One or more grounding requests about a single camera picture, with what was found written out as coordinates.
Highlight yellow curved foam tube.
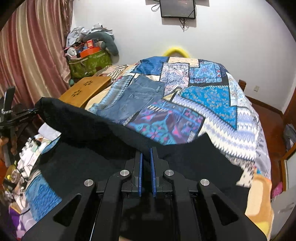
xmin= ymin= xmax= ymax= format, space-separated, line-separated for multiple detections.
xmin=163 ymin=46 xmax=190 ymax=58

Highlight wooden lap table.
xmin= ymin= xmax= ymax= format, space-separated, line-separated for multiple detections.
xmin=59 ymin=76 xmax=111 ymax=108

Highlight small black wall monitor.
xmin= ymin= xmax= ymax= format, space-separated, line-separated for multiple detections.
xmin=159 ymin=0 xmax=196 ymax=19

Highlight grey plush pillow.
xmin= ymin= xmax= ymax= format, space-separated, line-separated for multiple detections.
xmin=82 ymin=31 xmax=118 ymax=56

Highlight blue patchwork quilt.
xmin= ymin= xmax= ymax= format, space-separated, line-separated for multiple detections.
xmin=25 ymin=57 xmax=271 ymax=221

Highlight folded blue jeans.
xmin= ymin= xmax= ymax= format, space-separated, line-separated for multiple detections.
xmin=89 ymin=75 xmax=165 ymax=123

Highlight grey clothes pile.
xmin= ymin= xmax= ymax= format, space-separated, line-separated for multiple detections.
xmin=66 ymin=23 xmax=115 ymax=47

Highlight striped pink curtain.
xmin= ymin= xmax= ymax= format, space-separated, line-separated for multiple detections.
xmin=1 ymin=1 xmax=73 ymax=107

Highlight green storage bag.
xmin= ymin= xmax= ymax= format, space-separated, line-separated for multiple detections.
xmin=69 ymin=50 xmax=112 ymax=78

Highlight wooden wardrobe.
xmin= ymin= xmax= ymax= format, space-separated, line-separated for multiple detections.
xmin=280 ymin=90 xmax=295 ymax=191

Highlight orange box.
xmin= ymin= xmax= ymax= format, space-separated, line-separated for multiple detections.
xmin=80 ymin=47 xmax=101 ymax=58

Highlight black pants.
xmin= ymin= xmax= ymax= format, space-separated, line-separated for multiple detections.
xmin=36 ymin=97 xmax=249 ymax=211

